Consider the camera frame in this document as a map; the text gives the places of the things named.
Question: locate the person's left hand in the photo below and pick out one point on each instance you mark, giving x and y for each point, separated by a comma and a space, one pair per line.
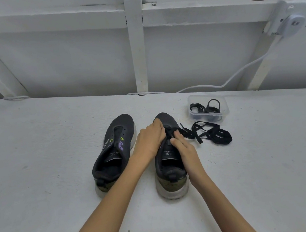
145, 145

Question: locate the person's right hand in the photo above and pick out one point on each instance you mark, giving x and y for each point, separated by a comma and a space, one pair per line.
190, 157

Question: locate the person's left fingers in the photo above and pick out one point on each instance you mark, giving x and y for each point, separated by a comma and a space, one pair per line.
158, 128

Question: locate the person's right thumb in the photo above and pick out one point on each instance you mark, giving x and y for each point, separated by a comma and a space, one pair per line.
177, 143

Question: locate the black sneaker without colour accents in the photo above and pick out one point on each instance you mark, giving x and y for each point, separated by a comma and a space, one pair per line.
170, 171

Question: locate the black shoelace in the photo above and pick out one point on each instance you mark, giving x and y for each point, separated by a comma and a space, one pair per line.
197, 108
214, 108
221, 136

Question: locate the person's left forearm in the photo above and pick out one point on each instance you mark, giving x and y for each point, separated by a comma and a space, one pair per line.
109, 208

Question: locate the person's right forearm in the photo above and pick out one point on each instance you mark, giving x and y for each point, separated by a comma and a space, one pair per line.
225, 209

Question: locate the coiled black shoelace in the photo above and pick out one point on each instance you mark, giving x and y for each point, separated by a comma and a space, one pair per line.
197, 108
214, 108

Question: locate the black sneaker with purple accents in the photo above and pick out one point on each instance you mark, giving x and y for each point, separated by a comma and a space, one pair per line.
113, 154

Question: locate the clear plastic container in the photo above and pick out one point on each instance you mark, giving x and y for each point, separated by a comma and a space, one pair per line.
223, 104

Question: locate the white power adapter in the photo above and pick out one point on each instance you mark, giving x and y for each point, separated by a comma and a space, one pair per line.
293, 24

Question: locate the white wooden frame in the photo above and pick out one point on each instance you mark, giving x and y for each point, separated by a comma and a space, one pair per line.
137, 37

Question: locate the white wall socket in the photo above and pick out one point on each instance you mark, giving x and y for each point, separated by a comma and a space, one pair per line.
293, 5

